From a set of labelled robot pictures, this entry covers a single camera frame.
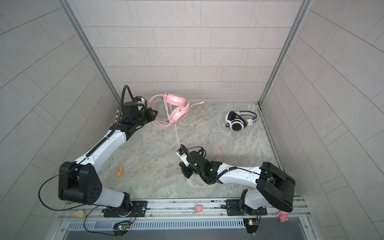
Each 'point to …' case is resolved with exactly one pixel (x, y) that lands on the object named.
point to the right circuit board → (252, 225)
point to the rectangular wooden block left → (119, 171)
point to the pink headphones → (171, 108)
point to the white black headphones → (237, 121)
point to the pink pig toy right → (283, 216)
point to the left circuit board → (123, 225)
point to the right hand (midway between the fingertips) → (179, 167)
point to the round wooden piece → (79, 213)
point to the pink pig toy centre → (198, 208)
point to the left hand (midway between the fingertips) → (160, 108)
